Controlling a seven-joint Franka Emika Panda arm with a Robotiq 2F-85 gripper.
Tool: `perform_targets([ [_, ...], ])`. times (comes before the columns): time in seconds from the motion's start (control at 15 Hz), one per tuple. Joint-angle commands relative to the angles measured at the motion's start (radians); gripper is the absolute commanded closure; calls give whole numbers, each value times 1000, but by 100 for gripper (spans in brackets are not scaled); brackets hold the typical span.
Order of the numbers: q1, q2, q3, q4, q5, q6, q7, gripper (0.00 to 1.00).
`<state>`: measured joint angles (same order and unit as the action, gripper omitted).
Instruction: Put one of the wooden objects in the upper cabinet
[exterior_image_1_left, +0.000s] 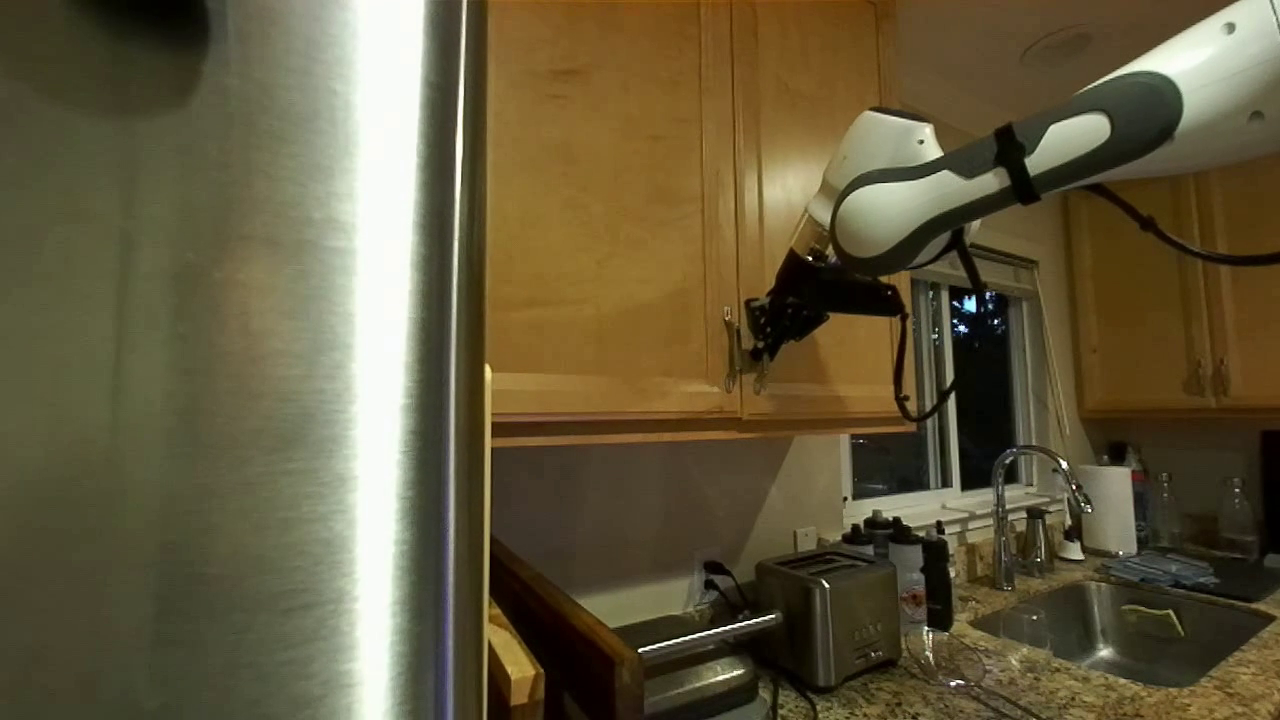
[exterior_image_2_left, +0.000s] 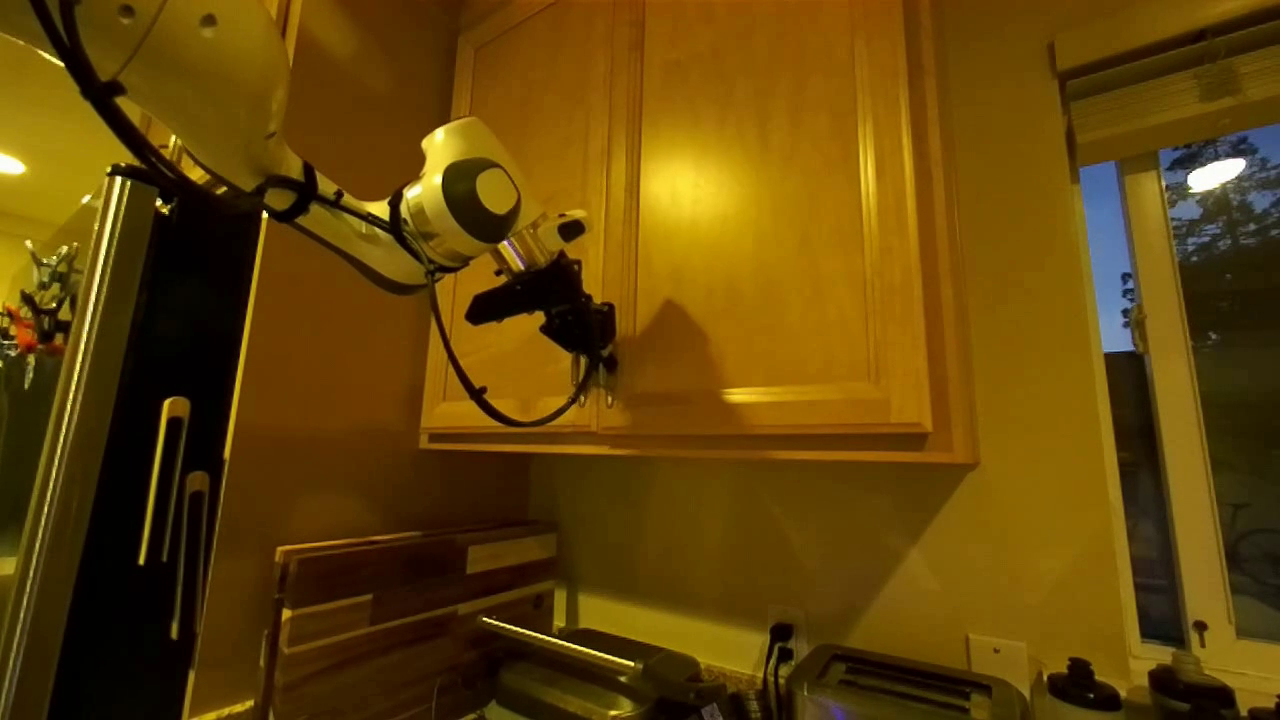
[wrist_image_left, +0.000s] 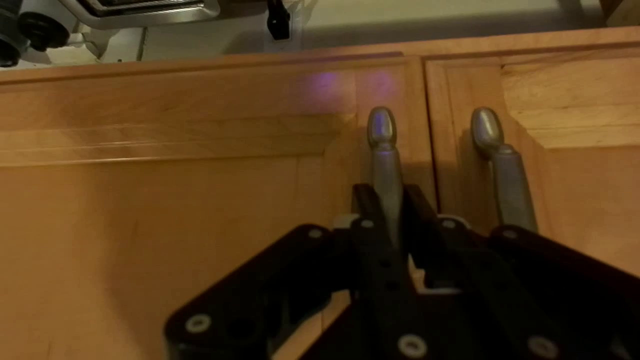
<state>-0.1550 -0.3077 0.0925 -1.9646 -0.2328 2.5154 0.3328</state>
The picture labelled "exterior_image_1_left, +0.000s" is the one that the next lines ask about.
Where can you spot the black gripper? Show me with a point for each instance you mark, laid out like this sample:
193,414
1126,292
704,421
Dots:
804,292

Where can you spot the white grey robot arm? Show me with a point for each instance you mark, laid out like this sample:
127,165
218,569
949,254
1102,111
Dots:
1065,144

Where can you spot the stainless steel toaster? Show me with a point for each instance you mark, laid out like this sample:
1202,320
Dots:
824,621

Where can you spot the chrome kitchen faucet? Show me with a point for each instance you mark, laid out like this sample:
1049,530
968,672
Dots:
1004,535

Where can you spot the dark striped wooden cutting board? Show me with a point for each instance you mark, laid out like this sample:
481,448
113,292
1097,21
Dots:
574,642

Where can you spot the small soap dispenser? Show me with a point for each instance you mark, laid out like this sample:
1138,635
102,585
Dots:
1069,540

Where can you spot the white paper towel roll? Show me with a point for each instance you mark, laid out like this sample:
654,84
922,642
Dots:
1105,513

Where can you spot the light wooden board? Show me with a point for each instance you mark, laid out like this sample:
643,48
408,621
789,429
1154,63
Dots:
515,672

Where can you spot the clear glass bottle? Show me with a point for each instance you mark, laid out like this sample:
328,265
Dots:
1238,523
1165,513

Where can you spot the stainless steel sink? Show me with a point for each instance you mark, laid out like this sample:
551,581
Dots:
1121,627

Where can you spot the stainless steel refrigerator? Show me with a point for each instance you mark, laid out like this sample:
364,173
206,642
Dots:
202,401

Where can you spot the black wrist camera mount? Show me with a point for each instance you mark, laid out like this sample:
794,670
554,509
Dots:
872,292

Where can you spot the wooden wall cabinet carcass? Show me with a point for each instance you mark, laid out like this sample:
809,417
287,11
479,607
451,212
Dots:
624,433

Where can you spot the white wall outlet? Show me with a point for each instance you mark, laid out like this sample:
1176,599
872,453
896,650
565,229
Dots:
804,539

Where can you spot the wall outlet with black plug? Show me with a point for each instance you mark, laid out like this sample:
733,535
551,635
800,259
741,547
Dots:
721,581

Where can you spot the wooden wall cabinets by sink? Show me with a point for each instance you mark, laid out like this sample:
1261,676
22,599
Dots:
1145,320

